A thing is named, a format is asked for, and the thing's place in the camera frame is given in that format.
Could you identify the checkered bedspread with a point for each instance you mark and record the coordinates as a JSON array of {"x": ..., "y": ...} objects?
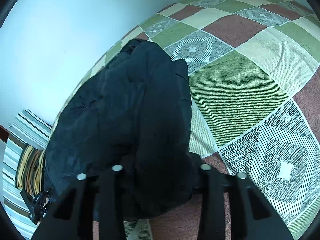
[{"x": 237, "y": 92}]

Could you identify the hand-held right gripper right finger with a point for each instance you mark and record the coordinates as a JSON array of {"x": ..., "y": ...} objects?
[{"x": 215, "y": 200}]

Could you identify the black quilted jacket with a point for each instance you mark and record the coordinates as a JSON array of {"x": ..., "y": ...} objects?
[{"x": 125, "y": 120}]

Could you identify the striped yellow black pillow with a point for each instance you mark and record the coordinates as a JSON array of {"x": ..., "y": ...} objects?
[{"x": 28, "y": 170}]

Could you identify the striped padded headboard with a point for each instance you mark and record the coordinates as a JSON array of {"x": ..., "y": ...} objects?
[{"x": 17, "y": 135}]

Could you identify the brown wooden door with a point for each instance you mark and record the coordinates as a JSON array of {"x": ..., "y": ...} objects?
[{"x": 3, "y": 131}]

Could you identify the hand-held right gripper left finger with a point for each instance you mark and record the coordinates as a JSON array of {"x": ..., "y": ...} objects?
[{"x": 110, "y": 205}]

